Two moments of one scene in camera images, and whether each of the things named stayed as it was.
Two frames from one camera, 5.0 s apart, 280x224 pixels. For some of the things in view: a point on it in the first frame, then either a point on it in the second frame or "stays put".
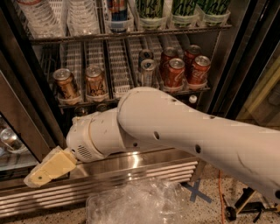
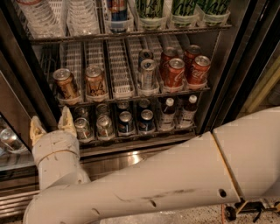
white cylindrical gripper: (78, 142) -> (54, 143)
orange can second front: (95, 85) stays put
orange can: (66, 83) stays put
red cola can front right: (199, 71) stays put
